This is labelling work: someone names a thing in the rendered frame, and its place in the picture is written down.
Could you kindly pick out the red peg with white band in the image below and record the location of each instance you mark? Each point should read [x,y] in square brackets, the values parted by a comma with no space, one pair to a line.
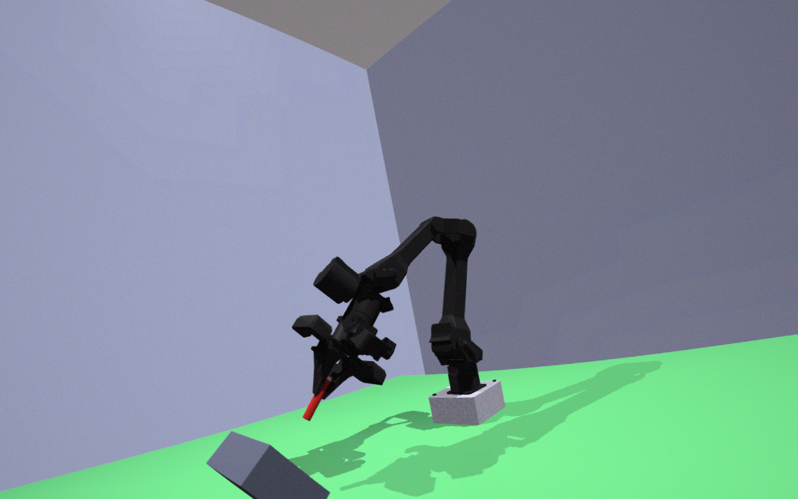
[314,403]

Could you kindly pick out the grey panel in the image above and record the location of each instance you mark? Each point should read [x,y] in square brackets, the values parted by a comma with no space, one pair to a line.
[262,472]

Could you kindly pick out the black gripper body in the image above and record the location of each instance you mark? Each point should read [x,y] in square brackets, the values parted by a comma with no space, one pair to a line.
[314,325]

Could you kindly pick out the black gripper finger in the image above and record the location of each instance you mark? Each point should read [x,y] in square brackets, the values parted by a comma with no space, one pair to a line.
[340,373]
[324,359]

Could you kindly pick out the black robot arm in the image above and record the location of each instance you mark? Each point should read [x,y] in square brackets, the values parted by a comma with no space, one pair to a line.
[450,338]

